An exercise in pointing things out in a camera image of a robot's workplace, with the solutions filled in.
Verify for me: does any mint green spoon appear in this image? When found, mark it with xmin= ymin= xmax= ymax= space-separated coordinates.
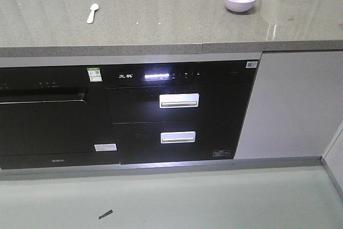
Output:
xmin=86 ymin=3 xmax=99 ymax=24

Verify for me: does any black disinfection cabinet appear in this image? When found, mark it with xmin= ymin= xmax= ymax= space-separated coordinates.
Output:
xmin=101 ymin=60 xmax=258 ymax=164

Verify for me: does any black built-in dishwasher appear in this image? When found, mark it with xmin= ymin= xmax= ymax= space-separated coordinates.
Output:
xmin=1 ymin=65 xmax=120 ymax=169

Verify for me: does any grey cabinet door right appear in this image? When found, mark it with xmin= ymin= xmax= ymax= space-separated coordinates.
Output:
xmin=235 ymin=51 xmax=342 ymax=159

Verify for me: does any black tape strip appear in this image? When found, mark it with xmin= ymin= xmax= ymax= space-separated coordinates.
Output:
xmin=98 ymin=210 xmax=113 ymax=219

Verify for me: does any upper silver drawer handle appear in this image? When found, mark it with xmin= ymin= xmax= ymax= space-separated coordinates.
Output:
xmin=159 ymin=93 xmax=199 ymax=109

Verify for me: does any silver drawer handle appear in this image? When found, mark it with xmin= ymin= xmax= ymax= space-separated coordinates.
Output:
xmin=159 ymin=93 xmax=199 ymax=109
xmin=160 ymin=131 xmax=196 ymax=144

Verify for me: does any lower silver drawer handle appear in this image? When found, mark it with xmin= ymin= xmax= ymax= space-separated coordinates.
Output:
xmin=160 ymin=131 xmax=196 ymax=144

